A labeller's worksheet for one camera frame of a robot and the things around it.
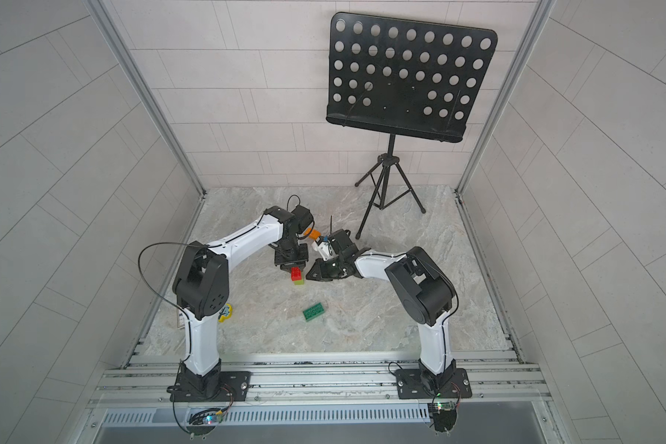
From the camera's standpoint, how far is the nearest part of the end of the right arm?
28.5 inches

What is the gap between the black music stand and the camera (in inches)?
24.8

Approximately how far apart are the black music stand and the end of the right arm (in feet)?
1.06
